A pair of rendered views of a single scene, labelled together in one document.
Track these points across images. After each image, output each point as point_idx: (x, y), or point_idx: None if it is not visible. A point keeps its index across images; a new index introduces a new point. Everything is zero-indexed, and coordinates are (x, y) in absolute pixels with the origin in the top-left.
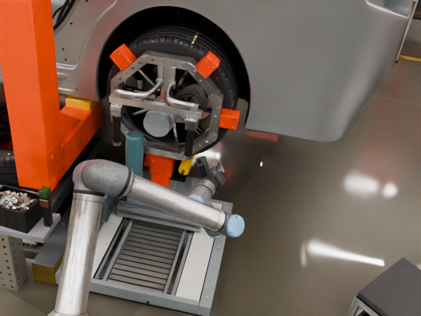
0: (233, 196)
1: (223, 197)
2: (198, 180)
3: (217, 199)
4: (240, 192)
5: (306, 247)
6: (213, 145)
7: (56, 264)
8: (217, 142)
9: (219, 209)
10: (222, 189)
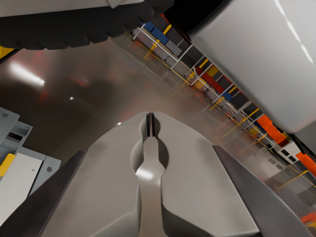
0: (61, 142)
1: (46, 142)
2: (6, 113)
3: (34, 144)
4: (71, 138)
5: (146, 236)
6: (88, 42)
7: None
8: (111, 35)
9: (34, 170)
10: (46, 128)
